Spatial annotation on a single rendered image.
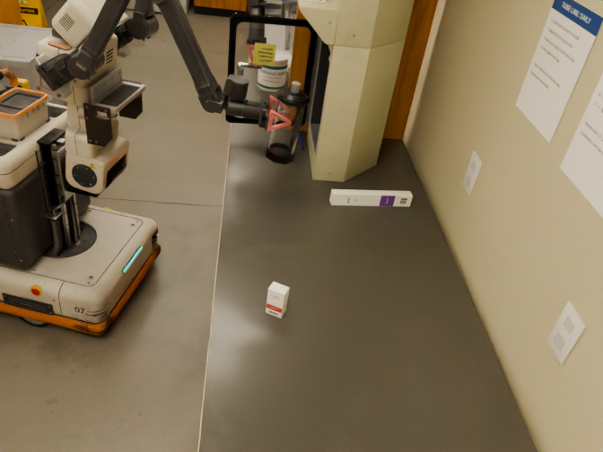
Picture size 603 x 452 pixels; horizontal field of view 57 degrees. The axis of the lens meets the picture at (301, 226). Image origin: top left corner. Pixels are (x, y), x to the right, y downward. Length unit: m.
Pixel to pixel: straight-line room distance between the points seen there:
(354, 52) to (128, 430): 1.59
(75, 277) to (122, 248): 0.26
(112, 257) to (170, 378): 0.59
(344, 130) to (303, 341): 0.78
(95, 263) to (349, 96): 1.37
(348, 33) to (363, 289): 0.75
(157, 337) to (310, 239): 1.17
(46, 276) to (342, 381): 1.59
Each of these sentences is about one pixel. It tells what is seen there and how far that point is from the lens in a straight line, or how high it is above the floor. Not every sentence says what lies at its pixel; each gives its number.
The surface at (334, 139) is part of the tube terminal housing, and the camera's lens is 1.86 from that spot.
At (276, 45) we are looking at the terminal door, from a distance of 2.04.
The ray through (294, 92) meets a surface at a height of 1.24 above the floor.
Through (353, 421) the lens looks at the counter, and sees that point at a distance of 1.23.
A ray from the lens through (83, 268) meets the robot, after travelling 2.56.
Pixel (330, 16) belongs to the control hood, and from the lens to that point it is 1.71.
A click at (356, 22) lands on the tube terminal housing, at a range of 1.73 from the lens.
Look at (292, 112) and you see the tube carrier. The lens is 1.79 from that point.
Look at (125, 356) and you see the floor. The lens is 2.56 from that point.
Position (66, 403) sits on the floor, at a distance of 2.45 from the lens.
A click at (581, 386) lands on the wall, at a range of 1.25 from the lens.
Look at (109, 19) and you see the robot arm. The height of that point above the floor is 1.40.
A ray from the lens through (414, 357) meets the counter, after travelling 1.39.
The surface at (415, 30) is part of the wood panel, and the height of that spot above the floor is 1.38.
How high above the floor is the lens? 1.93
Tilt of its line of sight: 36 degrees down
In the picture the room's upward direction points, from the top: 9 degrees clockwise
